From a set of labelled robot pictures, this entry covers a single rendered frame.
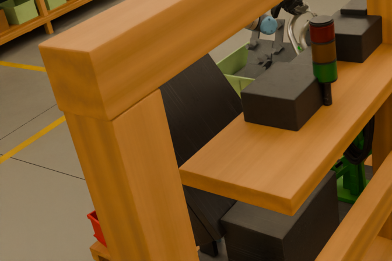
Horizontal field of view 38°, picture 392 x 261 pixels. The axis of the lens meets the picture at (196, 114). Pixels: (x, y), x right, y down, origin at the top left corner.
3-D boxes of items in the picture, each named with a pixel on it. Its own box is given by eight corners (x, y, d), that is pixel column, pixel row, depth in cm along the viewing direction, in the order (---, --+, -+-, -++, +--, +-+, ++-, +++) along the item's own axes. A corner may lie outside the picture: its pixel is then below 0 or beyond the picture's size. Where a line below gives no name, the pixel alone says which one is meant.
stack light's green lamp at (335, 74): (309, 82, 121) (307, 63, 119) (319, 72, 124) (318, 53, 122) (331, 85, 118) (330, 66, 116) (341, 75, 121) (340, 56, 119)
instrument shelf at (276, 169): (181, 184, 113) (177, 168, 111) (358, 21, 173) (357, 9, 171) (293, 217, 99) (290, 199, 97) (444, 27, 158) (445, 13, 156)
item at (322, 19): (305, 43, 116) (304, 23, 114) (317, 34, 120) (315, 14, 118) (328, 45, 113) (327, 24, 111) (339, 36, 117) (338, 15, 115)
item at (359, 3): (340, 33, 152) (339, 8, 148) (362, 13, 162) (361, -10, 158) (366, 35, 147) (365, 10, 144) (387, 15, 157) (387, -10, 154)
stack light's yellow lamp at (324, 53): (307, 63, 119) (305, 43, 116) (318, 53, 122) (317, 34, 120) (330, 66, 116) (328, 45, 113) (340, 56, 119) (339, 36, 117)
